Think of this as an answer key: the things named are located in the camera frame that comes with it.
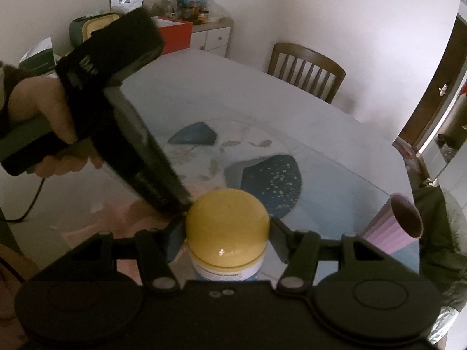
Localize person's left hand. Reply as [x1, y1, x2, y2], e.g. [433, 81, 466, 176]
[9, 77, 106, 179]

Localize pink towel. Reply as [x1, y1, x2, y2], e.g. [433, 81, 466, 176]
[59, 184, 190, 286]

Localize wooden chair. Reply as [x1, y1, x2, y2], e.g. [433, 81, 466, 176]
[267, 42, 347, 105]

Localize red white card box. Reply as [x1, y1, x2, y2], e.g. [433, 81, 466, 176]
[109, 0, 146, 14]

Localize dark green jacket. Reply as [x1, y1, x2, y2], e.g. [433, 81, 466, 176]
[415, 185, 467, 303]

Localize white green carton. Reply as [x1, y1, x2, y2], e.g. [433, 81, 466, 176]
[18, 37, 56, 71]

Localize printed blue table mat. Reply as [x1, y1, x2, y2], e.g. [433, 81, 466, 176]
[161, 117, 420, 281]

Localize white low cabinet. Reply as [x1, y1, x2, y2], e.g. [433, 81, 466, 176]
[190, 17, 234, 58]

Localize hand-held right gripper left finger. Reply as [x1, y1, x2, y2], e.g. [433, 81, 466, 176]
[69, 222, 189, 294]

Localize red cardboard box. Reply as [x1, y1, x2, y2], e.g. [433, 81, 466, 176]
[150, 16, 194, 54]

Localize pink ribbed cup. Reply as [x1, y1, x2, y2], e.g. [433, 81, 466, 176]
[364, 194, 424, 256]

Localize black cable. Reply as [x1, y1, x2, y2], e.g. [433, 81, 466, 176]
[0, 177, 46, 224]

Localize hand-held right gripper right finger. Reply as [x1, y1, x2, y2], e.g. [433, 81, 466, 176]
[270, 218, 394, 294]

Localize person's left forearm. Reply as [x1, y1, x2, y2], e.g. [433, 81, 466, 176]
[0, 62, 23, 134]

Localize brown wooden door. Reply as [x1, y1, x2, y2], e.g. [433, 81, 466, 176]
[393, 14, 467, 147]

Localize green yellow tissue box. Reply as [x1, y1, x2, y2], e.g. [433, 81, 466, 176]
[69, 12, 122, 46]

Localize yellow lid vitamin bottle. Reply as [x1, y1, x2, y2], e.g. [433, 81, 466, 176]
[185, 188, 271, 284]

